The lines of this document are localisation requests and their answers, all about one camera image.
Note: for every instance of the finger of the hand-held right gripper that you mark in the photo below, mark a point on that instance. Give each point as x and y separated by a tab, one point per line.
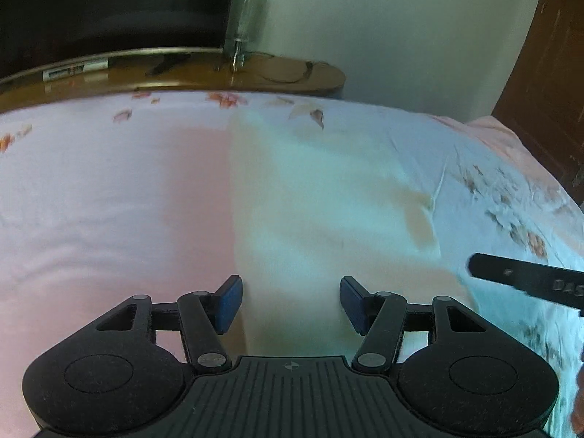
495	270

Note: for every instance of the person's right forearm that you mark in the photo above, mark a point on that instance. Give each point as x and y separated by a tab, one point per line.
579	401

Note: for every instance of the pink floral bedsheet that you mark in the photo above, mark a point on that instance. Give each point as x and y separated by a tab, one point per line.
114	191

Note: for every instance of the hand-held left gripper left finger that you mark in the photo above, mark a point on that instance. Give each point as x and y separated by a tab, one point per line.
230	302

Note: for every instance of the brown wooden door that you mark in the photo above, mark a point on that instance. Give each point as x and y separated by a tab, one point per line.
547	77

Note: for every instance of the cream white knit garment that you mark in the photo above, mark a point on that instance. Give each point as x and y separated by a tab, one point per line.
328	200

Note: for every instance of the clear glass vase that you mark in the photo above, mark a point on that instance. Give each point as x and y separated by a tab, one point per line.
246	27

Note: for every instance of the white label strip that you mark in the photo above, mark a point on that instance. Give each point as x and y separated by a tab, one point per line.
75	69

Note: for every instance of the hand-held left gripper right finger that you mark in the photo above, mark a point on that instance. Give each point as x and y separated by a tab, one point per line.
352	303

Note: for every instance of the black television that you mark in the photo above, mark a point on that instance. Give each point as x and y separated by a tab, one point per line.
114	9

